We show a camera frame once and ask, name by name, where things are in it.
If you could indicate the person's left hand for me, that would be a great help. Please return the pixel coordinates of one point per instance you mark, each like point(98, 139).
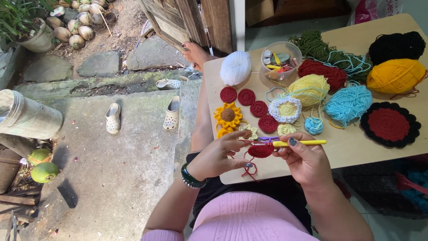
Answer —
point(210, 157)

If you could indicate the person's right hand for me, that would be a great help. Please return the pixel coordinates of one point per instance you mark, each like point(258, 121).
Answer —
point(309, 164)

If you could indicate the unfinished red crochet piece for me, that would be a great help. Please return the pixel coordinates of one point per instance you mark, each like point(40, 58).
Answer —
point(260, 151)

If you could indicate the orange yellow crochet flower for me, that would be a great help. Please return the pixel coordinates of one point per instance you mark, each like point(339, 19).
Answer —
point(223, 132)

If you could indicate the black shorts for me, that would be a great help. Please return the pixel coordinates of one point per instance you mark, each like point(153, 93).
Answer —
point(284, 190)

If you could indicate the small light blue crochet circle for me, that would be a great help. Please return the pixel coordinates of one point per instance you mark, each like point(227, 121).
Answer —
point(313, 126)

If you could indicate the loose red yarn strand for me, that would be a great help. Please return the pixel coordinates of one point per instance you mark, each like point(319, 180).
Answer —
point(249, 170)

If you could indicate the small pale yellow crochet circle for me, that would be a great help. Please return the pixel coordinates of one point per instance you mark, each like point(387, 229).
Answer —
point(286, 129)

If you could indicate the cream crochet flower brown centre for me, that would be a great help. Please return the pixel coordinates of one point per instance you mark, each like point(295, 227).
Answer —
point(248, 133)

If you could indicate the yellow crochet sunflower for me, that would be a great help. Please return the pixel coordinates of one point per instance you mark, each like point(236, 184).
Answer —
point(228, 115)

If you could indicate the purple thread snips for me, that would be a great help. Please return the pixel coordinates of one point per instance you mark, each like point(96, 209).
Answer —
point(269, 139)

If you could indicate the person's left leg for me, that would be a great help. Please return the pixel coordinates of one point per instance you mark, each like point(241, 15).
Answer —
point(200, 110)

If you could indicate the red crochet circle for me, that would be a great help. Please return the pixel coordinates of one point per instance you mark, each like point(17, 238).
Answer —
point(268, 123)
point(258, 108)
point(228, 94)
point(246, 97)

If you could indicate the cream perforated clog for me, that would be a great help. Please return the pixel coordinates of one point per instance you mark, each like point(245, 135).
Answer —
point(168, 83)
point(113, 117)
point(172, 112)

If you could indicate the white and yellow crochet flower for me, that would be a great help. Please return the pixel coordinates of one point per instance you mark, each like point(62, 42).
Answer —
point(285, 109)

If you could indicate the pink knitted sweater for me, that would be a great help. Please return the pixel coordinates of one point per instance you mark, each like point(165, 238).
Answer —
point(247, 216)

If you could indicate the light blue yarn bundle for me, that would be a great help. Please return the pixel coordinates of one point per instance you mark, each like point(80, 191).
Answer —
point(349, 103)

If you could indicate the pale yellow yarn ball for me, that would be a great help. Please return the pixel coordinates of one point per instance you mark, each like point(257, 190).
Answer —
point(309, 88)

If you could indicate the dark bag of yarn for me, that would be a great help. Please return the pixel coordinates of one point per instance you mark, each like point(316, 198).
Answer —
point(384, 187)

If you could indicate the red and black crochet coaster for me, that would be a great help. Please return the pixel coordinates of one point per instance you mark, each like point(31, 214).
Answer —
point(389, 124)

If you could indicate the red yarn skein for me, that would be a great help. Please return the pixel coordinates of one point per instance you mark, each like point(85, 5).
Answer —
point(322, 73)

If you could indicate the white yarn ball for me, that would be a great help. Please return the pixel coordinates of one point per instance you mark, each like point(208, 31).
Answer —
point(235, 68)

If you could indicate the clear plastic container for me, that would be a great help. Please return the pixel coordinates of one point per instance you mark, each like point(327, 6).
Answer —
point(267, 72)

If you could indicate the assorted sewing notions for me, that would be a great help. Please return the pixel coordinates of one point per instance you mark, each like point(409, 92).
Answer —
point(280, 62)

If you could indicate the light blue yarn strand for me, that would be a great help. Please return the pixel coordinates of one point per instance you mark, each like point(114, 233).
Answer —
point(347, 60)

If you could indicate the green yarn bundle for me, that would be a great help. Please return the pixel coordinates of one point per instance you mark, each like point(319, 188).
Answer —
point(314, 47)

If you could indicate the flat grey stepping stone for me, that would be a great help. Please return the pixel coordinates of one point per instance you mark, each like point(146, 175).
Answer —
point(48, 68)
point(153, 53)
point(100, 63)

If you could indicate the golden yellow yarn ball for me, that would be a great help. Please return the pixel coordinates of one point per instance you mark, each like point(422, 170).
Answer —
point(396, 76)

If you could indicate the weathered wooden door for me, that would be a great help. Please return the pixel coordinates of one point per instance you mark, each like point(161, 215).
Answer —
point(187, 23)

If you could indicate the black yarn ball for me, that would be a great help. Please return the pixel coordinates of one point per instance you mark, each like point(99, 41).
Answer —
point(397, 47)

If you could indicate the brown cardboard box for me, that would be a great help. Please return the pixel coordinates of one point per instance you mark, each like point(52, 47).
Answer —
point(259, 10)

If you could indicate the dark wooden furniture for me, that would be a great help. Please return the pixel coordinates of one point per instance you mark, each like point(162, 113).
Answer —
point(311, 7)

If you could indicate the pink plastic bag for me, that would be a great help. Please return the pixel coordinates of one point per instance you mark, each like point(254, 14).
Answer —
point(371, 10)

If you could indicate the green coconut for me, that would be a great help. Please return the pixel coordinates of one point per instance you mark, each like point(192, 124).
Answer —
point(44, 172)
point(39, 156)

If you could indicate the pile of dry coconuts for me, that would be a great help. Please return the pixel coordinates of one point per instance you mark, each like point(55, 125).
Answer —
point(78, 23)

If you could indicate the grey metal bucket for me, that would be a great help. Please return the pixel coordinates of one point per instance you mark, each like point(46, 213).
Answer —
point(26, 115)

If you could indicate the heap of old wooden planks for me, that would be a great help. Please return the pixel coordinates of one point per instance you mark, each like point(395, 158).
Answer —
point(18, 207)

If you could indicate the grey plant pot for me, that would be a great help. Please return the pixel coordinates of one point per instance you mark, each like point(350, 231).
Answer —
point(38, 40)

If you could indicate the green leafy plant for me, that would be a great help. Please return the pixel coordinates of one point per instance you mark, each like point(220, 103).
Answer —
point(15, 16)

